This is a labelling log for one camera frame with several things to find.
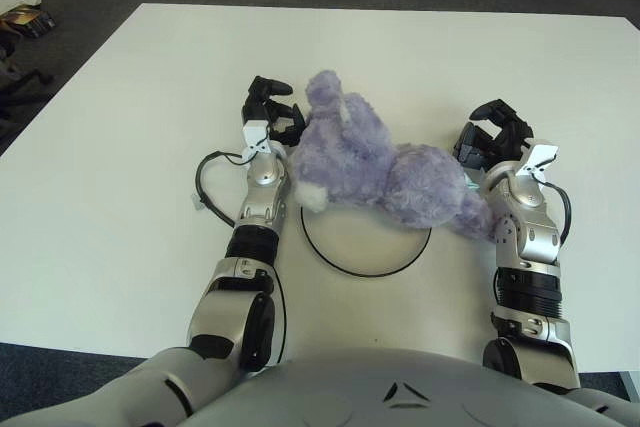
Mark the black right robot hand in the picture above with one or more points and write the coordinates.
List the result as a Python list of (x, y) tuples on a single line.
[(500, 139)]

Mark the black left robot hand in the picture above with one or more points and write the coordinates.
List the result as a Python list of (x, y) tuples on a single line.
[(262, 112)]

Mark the purple plush doll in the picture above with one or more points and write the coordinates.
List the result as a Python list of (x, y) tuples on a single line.
[(390, 172)]

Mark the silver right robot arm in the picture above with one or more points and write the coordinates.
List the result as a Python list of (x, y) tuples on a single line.
[(530, 247)]

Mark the white plate with black rim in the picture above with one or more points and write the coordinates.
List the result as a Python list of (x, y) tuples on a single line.
[(365, 252)]

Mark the black office chair base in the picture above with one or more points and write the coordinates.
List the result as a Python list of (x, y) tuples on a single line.
[(22, 84)]

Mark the dark printed box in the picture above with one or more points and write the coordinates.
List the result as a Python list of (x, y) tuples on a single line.
[(30, 22)]

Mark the grey robot torso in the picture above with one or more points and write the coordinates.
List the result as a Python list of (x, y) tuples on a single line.
[(390, 387)]

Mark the white table leg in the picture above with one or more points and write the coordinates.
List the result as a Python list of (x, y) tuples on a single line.
[(631, 384)]

